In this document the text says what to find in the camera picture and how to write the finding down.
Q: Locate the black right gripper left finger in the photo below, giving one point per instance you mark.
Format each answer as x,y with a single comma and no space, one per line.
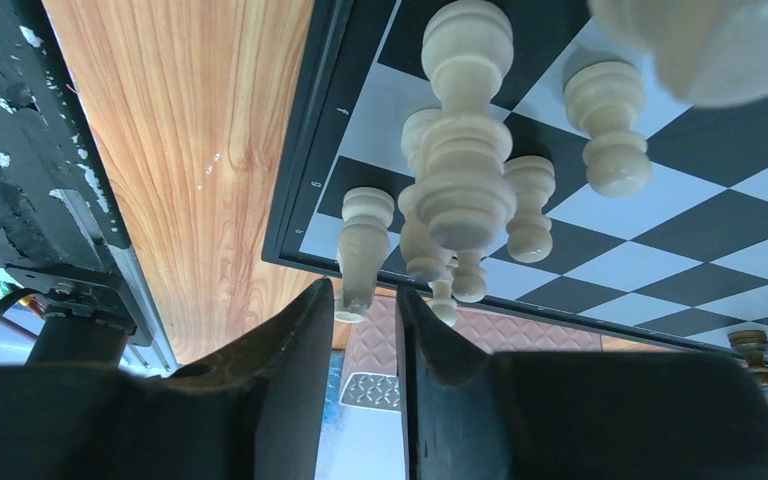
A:
249,410

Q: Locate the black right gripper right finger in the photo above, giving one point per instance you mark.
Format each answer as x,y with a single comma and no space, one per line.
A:
468,414

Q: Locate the metal tin box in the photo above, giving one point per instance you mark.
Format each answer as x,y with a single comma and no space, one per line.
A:
369,374

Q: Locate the white chess pawn second row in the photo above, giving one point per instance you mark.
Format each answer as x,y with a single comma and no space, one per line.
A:
464,280
604,101
529,231

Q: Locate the white chess pawn corner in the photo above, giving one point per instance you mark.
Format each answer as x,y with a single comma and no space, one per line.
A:
362,247

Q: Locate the black white chessboard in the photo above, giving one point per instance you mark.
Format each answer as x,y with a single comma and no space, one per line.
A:
684,261

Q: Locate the white chess piece being passed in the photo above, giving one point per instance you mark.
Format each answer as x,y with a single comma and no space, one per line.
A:
708,53

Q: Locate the white chess knight bottom row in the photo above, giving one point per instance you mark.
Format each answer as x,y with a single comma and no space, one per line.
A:
426,261

